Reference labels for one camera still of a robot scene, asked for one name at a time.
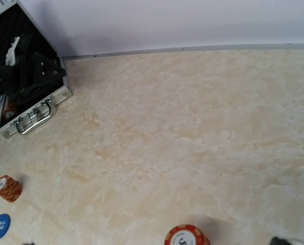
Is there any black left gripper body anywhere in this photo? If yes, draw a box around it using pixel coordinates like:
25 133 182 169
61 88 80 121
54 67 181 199
0 55 24 99

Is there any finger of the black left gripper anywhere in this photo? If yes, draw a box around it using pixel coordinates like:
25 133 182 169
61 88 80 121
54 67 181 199
32 52 66 82
8 79 62 105

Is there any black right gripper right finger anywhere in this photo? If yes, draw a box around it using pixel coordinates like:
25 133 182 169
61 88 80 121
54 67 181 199
270 237 293 245

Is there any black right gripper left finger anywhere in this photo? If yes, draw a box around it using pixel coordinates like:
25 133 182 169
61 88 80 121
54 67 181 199
21 242 35 245

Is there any orange chip stack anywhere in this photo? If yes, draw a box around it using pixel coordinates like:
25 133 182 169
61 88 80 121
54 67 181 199
164 224 210 245
0 175 22 203

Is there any orange chip row in case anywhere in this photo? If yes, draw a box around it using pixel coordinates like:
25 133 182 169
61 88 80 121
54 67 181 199
2 102 17 120

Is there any blue small blind button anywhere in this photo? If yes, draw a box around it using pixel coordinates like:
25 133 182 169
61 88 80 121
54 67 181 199
0 214 11 239

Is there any aluminium poker case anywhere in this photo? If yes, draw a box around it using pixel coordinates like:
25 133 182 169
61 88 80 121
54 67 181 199
0 1 72 138

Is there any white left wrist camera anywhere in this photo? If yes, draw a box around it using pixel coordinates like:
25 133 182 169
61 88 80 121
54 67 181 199
5 36 20 66

